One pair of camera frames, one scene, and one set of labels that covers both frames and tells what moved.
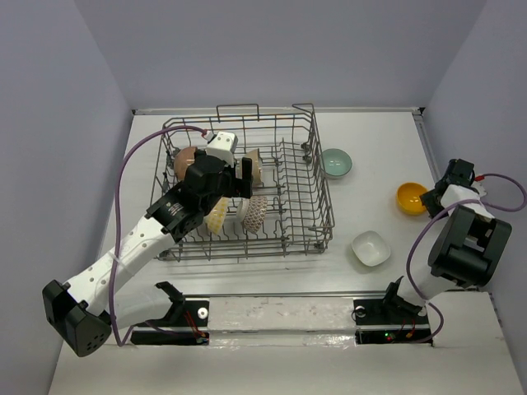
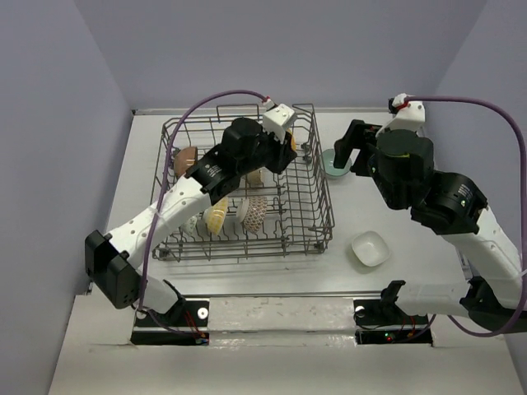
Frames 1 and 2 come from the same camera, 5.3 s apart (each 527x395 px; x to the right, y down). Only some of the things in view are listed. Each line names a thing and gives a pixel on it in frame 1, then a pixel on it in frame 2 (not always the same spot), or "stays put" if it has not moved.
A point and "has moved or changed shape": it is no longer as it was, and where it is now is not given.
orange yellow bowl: [408, 201] has moved or changed shape
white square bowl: [370, 248] stays put
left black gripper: [239, 188] to [282, 151]
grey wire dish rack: [289, 212] stays put
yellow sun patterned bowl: [215, 219] stays put
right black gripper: [428, 201] to [359, 134]
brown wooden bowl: [185, 157] stays put
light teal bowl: [336, 162] stays put
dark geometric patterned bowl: [251, 211] stays put
